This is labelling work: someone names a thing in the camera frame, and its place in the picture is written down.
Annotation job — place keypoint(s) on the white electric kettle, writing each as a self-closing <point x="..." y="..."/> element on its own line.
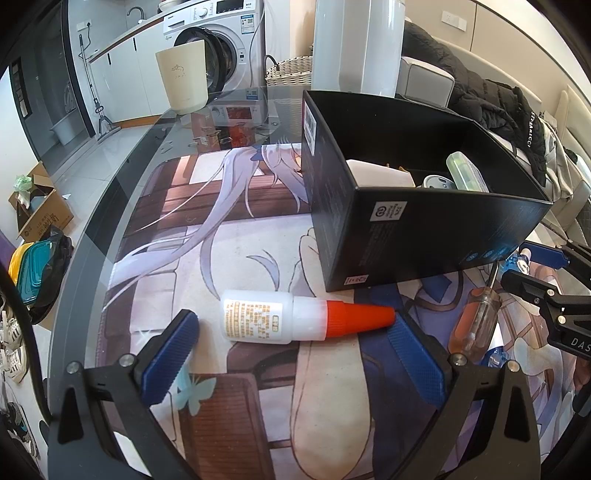
<point x="360" y="46"/>

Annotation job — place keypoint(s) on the white charger adapter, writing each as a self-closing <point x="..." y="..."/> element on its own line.
<point x="378" y="174"/>

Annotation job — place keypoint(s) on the black cardboard box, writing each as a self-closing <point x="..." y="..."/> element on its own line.
<point x="415" y="230"/>

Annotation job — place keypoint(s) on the light grey garment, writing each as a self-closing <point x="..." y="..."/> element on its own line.
<point x="556" y="175"/>

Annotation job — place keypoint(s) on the printed desk mat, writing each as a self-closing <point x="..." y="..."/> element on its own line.
<point x="207" y="230"/>

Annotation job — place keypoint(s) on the grey sofa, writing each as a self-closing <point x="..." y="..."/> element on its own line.
<point x="572" y="138"/>

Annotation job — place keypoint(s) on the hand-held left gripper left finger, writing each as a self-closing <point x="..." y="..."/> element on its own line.
<point x="168" y="355"/>

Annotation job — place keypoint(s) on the white washing machine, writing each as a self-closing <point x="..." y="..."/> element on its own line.
<point x="240" y="41"/>

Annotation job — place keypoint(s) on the white bucket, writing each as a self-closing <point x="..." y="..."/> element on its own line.
<point x="67" y="129"/>

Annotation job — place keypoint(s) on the green plastic bag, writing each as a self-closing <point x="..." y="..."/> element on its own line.
<point x="23" y="182"/>

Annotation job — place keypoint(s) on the yellow teal plastic containers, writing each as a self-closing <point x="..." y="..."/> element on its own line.
<point x="37" y="263"/>

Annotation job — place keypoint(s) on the black puffer jacket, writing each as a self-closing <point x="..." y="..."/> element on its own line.
<point x="485" y="101"/>

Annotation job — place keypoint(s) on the glue bottle with orange cap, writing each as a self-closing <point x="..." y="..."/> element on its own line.
<point x="258" y="318"/>

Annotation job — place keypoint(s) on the kitchen faucet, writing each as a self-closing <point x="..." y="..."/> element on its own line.
<point x="138" y="11"/>

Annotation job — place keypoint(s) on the rows of shoes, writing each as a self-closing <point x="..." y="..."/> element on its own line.
<point x="11" y="346"/>

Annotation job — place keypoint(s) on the grey mop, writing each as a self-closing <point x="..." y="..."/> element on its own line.
<point x="99" y="115"/>

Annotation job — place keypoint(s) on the grey cushion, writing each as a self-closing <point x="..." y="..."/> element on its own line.
<point x="427" y="81"/>

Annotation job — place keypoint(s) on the green and white plastic case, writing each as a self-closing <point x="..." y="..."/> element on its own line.
<point x="466" y="170"/>

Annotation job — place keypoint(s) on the brown cardboard box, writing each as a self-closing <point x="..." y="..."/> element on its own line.
<point x="46" y="217"/>

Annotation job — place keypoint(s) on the wicker basket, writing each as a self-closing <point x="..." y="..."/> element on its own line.
<point x="288" y="71"/>

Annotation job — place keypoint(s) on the beige cup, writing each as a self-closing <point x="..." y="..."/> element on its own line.
<point x="182" y="78"/>

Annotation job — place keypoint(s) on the beige wall socket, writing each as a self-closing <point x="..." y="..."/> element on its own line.
<point x="453" y="21"/>

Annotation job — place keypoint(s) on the white base cabinet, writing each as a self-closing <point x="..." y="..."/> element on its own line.
<point x="124" y="78"/>

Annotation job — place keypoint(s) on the white round device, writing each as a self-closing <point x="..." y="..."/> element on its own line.
<point x="437" y="182"/>

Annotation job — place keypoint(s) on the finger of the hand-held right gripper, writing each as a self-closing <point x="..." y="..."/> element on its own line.
<point x="547" y="256"/>
<point x="526" y="284"/>

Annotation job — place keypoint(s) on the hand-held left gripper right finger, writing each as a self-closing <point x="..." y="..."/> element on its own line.
<point x="415" y="364"/>

